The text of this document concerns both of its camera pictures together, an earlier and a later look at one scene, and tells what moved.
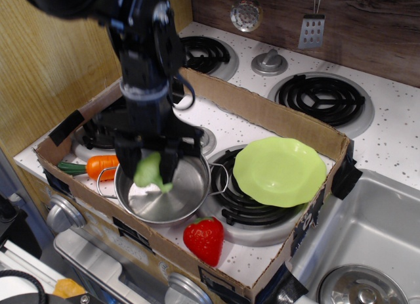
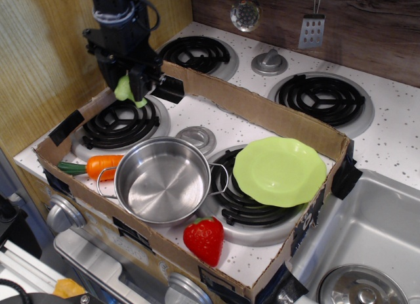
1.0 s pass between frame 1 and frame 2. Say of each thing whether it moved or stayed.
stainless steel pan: stayed
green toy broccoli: moved
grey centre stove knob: stayed
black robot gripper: moved
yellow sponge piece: stayed
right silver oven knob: stayed
